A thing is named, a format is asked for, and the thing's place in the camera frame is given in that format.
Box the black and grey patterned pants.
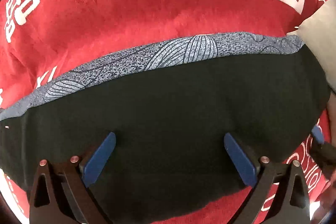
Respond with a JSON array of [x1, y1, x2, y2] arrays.
[[1, 32, 330, 223]]

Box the red blanket with white characters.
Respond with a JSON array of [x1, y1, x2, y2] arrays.
[[1, 0, 335, 223]]

